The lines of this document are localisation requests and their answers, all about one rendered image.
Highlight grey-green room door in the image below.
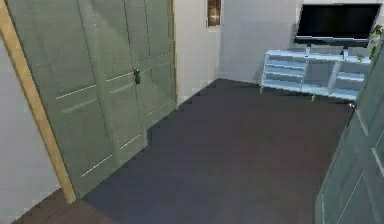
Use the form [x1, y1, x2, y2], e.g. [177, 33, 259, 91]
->
[4, 0, 178, 200]

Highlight white television shelf unit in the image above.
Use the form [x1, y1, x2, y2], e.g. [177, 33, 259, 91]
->
[259, 44, 372, 101]

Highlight black television set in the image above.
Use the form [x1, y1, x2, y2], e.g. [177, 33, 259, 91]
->
[293, 3, 383, 48]

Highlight grey-green panelled door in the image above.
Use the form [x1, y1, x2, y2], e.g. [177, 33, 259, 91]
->
[314, 36, 384, 224]

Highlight green house plant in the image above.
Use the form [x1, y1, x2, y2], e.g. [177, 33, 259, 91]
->
[357, 23, 384, 63]

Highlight framed wall picture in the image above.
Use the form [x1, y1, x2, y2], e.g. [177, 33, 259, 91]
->
[206, 0, 223, 28]

